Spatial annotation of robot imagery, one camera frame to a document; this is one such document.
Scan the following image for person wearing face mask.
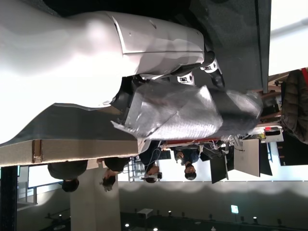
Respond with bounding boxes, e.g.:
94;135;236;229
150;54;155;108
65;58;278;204
174;149;201;181

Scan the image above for white square column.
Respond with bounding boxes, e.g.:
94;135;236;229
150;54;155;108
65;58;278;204
69;168;121;231

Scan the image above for person in black shirt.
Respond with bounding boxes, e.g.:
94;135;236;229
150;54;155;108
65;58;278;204
47;160;89;193

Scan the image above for black computer monitor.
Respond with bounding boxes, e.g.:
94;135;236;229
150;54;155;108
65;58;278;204
210;155;230;185

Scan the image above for person with dark tied hair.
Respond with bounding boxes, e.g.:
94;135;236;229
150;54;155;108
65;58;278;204
97;157;128;193

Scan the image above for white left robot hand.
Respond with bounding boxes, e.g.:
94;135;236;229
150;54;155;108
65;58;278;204
0;0;263;142

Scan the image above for grey table with wooden edge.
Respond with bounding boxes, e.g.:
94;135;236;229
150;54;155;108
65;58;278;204
0;103;139;167

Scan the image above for white device with red part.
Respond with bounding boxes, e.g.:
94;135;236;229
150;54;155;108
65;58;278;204
258;127;284;143

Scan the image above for black puffer jacket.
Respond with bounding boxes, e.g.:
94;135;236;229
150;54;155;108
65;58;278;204
281;69;308;142

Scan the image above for white board panel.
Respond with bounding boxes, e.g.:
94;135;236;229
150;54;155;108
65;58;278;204
233;139;261;178

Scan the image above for black pillar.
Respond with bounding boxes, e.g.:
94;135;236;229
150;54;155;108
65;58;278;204
0;166;19;231

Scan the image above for dark grey partition panel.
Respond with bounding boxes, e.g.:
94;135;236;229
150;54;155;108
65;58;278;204
255;0;272;94

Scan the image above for person wearing white headset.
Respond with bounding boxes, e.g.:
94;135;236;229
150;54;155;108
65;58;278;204
139;141;162;185

